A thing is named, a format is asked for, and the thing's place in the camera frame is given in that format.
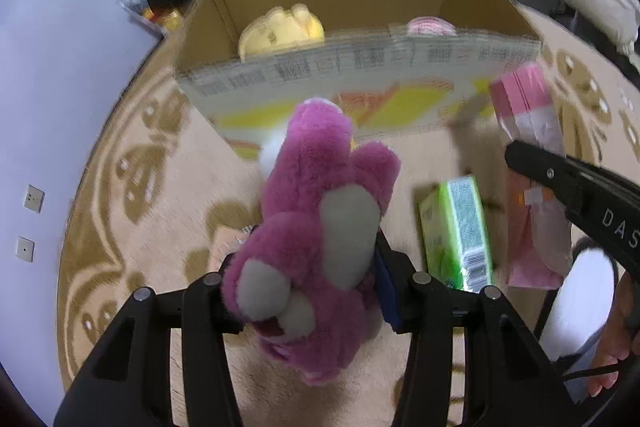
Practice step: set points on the yellow round containers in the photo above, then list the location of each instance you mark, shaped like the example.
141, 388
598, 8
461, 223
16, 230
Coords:
166, 18

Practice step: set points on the green tissue pack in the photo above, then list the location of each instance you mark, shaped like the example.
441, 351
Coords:
450, 232

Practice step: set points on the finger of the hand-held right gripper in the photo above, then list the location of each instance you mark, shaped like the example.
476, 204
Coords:
545, 172

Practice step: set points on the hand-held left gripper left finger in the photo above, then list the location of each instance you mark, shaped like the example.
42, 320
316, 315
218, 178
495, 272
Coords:
205, 307

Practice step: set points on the pink tissue pack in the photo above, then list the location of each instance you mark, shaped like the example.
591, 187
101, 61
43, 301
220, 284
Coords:
530, 112

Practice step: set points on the white wall power socket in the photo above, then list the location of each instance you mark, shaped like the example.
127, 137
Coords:
33, 198

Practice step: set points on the pink plush bear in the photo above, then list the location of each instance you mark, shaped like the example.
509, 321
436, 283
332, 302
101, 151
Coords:
310, 167

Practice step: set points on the pink soft pad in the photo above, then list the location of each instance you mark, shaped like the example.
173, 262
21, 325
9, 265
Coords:
430, 26

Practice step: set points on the person's right hand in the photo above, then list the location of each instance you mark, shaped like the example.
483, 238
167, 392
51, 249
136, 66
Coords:
625, 332

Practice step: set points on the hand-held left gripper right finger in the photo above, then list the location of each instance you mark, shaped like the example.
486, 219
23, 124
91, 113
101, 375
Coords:
385, 292

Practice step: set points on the yellow plush toy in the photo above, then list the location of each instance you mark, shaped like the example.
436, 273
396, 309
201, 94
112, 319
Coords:
275, 32

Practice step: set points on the beige brown patterned rug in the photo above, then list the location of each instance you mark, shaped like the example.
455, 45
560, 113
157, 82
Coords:
165, 207

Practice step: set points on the white wall socket round port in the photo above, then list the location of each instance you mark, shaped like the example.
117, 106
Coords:
24, 249

